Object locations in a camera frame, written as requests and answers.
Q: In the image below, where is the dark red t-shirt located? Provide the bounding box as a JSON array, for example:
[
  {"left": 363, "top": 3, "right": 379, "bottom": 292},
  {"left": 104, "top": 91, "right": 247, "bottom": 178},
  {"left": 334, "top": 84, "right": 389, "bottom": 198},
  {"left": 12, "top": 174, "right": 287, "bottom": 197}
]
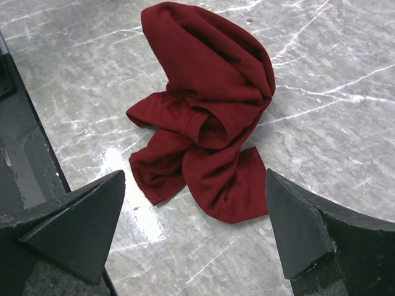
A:
[{"left": 127, "top": 2, "right": 275, "bottom": 224}]

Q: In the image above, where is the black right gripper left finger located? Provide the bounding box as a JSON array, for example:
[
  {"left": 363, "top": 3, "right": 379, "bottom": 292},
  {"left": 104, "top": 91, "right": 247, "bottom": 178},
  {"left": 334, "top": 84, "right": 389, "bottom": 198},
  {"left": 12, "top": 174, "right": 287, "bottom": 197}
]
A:
[{"left": 1, "top": 170, "right": 125, "bottom": 295}]

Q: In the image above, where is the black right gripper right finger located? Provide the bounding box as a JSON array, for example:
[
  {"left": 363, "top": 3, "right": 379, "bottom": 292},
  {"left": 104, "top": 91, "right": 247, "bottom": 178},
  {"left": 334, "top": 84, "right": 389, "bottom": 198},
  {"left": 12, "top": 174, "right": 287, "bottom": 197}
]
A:
[{"left": 265, "top": 169, "right": 394, "bottom": 295}]

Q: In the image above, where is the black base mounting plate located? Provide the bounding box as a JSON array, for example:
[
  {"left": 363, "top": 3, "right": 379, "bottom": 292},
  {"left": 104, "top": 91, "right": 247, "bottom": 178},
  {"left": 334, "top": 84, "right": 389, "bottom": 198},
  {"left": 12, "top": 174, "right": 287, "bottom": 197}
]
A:
[{"left": 1, "top": 39, "right": 71, "bottom": 215}]

